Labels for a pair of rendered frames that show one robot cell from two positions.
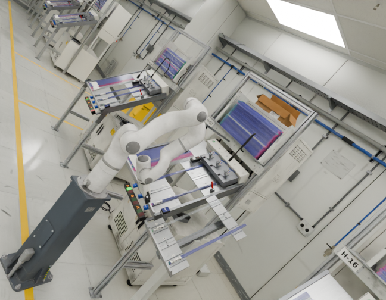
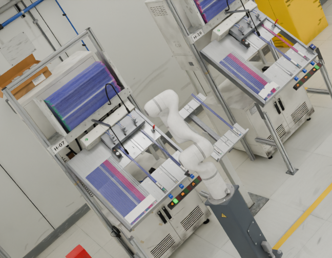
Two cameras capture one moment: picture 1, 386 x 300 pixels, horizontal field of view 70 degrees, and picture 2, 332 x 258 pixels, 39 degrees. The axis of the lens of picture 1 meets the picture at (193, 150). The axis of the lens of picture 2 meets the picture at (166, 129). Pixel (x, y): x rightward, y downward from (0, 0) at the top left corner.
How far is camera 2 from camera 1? 2.90 m
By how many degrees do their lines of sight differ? 63
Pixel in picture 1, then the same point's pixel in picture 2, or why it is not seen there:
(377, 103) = not seen: outside the picture
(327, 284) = (208, 51)
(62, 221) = (247, 213)
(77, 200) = (237, 197)
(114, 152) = (209, 165)
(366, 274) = (205, 28)
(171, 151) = not seen: hidden behind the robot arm
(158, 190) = (168, 173)
